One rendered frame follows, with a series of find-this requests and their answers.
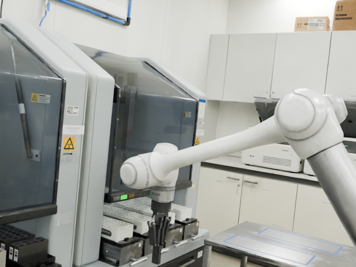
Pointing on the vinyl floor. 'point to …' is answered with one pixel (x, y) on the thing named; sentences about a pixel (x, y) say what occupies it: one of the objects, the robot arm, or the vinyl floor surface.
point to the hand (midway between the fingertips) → (156, 254)
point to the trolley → (279, 247)
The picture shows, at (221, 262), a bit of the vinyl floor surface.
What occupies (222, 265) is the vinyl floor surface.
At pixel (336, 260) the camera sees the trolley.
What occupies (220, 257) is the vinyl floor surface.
